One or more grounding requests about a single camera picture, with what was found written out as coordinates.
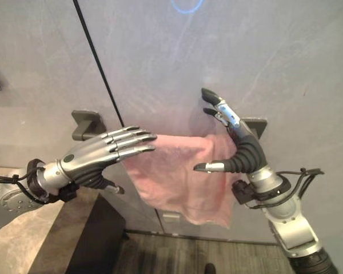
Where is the dark vanity cabinet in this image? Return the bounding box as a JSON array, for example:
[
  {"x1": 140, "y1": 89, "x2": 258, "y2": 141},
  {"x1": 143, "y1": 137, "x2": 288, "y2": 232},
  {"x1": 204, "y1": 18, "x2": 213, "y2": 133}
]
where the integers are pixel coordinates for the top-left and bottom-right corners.
[{"x1": 65, "y1": 194, "x2": 130, "y2": 274}]

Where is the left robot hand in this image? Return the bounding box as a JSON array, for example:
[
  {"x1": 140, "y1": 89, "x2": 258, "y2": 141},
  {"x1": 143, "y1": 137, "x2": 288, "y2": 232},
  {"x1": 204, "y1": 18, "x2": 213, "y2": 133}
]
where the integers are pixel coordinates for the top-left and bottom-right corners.
[{"x1": 44, "y1": 126, "x2": 158, "y2": 196}]

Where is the pink towel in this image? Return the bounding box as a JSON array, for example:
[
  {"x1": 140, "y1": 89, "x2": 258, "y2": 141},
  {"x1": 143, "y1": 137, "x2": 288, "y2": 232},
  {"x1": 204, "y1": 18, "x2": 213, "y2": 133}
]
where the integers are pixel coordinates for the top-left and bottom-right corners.
[{"x1": 122, "y1": 134, "x2": 241, "y2": 229}]

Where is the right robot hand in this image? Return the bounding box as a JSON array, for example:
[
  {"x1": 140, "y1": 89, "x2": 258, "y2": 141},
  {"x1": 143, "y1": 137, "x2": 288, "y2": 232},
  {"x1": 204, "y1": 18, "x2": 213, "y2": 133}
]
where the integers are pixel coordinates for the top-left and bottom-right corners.
[{"x1": 193, "y1": 87, "x2": 268, "y2": 174}]

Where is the dark grey towel rail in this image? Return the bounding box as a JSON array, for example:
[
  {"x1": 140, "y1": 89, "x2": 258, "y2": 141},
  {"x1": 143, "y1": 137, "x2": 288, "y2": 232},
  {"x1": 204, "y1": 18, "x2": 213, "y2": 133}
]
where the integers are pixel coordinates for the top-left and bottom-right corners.
[{"x1": 70, "y1": 110, "x2": 268, "y2": 141}]

